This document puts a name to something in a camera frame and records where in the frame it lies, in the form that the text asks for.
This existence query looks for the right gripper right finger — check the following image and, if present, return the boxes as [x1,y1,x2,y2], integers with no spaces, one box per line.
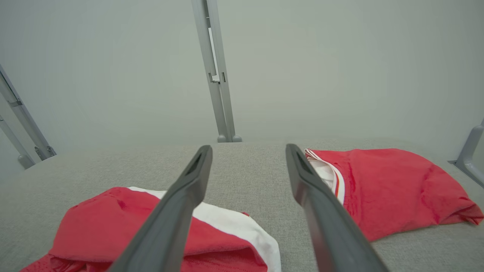
[285,143,390,272]

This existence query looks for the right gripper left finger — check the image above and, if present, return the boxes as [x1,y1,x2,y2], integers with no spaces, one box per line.
[107,145,213,272]

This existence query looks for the red shorts wide white stripe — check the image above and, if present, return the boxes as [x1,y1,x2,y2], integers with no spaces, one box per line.
[21,186,282,272]

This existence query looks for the red basketball jersey white sleeves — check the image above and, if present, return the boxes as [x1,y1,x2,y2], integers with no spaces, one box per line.
[304,148,484,242]

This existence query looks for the grey metal partition post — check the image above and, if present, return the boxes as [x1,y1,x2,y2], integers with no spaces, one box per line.
[0,117,36,170]
[0,64,57,161]
[448,119,484,188]
[191,0,242,143]

